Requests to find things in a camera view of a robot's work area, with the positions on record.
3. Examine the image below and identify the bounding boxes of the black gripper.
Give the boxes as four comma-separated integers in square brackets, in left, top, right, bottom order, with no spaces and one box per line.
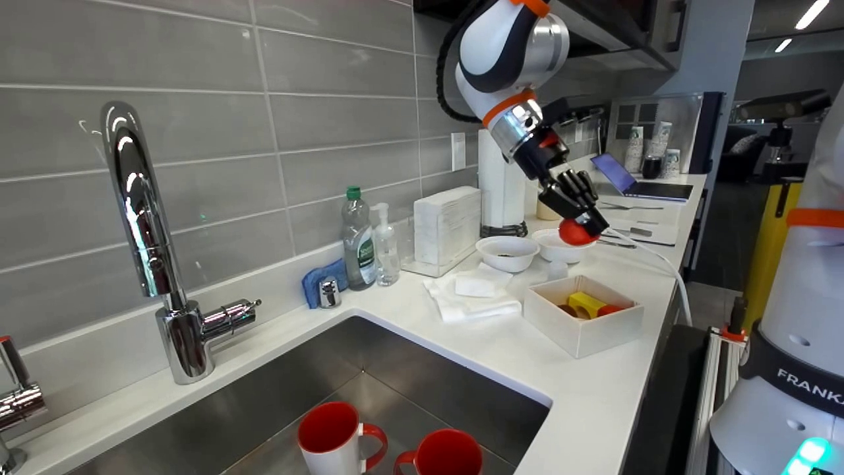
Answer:
[524,139,608,238]

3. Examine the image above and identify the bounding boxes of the orange ball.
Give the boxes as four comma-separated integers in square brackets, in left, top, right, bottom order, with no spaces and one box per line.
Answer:
[558,219,595,246]

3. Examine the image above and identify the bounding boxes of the white bowl with coffee beans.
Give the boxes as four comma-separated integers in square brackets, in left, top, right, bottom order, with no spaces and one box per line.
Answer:
[474,235,541,275]

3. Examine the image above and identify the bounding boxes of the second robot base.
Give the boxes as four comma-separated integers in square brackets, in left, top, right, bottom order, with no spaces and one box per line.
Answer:
[708,90,844,475]

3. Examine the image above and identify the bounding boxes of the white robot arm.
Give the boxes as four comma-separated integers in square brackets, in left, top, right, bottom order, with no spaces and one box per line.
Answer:
[434,0,608,246]

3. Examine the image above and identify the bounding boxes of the wooden box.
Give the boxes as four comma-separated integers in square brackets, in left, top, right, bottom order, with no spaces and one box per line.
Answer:
[524,275,642,355]

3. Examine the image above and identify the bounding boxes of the metal spoon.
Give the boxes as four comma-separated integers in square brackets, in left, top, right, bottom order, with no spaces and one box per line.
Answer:
[595,238,658,250]

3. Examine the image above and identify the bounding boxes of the empty white bowl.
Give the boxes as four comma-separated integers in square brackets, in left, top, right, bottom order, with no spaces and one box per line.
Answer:
[533,227,584,263]

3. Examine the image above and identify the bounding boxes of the paper towel roll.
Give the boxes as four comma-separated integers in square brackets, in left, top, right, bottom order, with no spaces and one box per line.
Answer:
[478,130,526,235]

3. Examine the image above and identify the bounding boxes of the yellow block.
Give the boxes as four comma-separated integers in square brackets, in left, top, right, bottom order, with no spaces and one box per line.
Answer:
[566,289,607,320]

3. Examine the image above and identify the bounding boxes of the laptop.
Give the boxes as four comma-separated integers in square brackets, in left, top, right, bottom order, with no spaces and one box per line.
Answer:
[591,153,690,200]

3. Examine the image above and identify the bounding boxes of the red block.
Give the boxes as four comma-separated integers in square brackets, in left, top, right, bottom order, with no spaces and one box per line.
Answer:
[595,304,629,316]

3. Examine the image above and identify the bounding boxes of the white cloth napkins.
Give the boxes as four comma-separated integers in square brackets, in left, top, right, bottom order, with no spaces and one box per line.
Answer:
[424,270,522,324]

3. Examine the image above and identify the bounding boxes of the clear napkin holder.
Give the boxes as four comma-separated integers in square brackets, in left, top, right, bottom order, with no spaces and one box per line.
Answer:
[405,185,480,277]

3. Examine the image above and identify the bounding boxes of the clear sanitizer bottle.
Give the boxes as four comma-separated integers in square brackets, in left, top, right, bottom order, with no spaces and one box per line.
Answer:
[371,202,397,287]

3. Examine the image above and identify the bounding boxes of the green cap soap bottle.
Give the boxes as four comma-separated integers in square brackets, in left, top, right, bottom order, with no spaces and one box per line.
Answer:
[343,185,376,289]

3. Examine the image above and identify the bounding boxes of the stainless steel sink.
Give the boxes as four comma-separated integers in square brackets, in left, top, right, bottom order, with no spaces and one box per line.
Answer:
[62,313,551,475]

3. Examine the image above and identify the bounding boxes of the blue sponge holder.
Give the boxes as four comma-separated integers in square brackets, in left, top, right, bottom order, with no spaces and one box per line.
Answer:
[301,258,348,308]

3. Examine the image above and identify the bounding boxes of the red mug lower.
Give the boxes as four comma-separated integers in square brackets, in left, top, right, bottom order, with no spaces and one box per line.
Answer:
[392,428,483,475]

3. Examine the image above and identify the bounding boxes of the red mug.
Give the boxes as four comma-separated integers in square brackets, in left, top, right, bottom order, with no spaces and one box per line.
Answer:
[392,428,483,475]
[296,400,387,475]

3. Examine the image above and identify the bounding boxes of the red mug upper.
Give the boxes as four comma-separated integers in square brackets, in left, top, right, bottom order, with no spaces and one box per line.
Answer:
[296,400,387,475]

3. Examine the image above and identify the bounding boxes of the chrome faucet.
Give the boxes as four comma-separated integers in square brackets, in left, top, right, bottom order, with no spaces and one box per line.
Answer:
[103,99,260,386]

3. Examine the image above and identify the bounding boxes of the small side tap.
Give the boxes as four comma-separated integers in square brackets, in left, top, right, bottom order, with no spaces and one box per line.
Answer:
[0,332,46,475]

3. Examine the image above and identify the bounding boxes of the white cable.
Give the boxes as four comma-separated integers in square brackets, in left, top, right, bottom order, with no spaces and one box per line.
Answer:
[603,225,696,328]

